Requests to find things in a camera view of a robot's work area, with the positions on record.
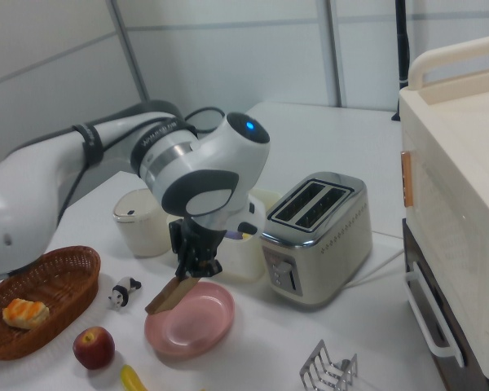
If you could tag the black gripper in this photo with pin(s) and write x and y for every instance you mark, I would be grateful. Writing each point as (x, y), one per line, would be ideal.
(195, 244)

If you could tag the brown toast bread slice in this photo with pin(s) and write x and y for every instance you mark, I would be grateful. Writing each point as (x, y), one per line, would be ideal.
(171, 297)

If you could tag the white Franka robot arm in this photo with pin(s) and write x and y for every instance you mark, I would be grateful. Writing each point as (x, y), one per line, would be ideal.
(212, 163)

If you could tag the pink plate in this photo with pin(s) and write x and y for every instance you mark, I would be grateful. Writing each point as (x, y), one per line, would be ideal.
(199, 322)

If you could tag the white plastic tub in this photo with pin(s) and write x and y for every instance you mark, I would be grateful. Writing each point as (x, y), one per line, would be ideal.
(244, 258)

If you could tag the purple item in tub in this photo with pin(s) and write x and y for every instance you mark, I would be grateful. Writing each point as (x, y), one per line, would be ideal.
(234, 235)

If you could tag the yellow item in tub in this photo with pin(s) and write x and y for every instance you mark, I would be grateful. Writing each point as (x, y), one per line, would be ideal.
(249, 235)

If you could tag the cream lidded bin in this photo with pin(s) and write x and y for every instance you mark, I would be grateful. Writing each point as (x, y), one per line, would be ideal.
(140, 232)

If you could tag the panda figurine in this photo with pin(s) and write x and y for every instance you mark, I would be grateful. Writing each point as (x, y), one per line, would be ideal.
(124, 289)

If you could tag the yellow banana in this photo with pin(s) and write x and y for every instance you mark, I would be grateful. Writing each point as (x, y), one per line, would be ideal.
(132, 380)

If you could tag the red apple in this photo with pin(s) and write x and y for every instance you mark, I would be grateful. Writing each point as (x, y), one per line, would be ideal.
(93, 348)

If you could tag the brown wicker basket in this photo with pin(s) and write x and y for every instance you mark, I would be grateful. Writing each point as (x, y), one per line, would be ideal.
(61, 277)

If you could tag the cream and chrome toaster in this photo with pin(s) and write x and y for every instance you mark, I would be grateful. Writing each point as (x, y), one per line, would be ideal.
(330, 256)

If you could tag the metal toast rack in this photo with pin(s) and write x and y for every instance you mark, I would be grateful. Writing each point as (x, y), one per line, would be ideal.
(326, 372)

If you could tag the orange glazed pastry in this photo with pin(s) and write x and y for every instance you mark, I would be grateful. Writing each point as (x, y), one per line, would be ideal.
(24, 313)

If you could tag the black pole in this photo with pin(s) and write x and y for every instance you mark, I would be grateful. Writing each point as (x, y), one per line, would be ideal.
(402, 49)

